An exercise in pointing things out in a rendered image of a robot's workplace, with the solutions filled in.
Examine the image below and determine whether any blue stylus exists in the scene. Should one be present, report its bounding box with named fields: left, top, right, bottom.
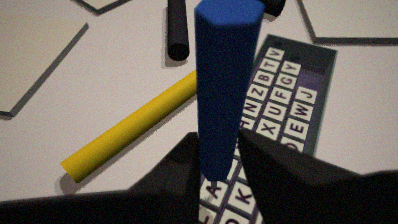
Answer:
left=194, top=0, right=266, bottom=189

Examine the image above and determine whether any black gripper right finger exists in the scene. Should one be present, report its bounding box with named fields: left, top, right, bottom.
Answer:
left=238, top=128, right=398, bottom=224

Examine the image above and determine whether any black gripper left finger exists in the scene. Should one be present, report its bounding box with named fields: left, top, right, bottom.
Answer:
left=0, top=132, right=201, bottom=224

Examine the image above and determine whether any dark grey keyboard with keys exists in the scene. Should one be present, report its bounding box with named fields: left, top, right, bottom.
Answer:
left=198, top=33, right=339, bottom=224

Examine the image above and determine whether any yellow cylinder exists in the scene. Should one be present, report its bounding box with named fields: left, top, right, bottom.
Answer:
left=61, top=70, right=197, bottom=184

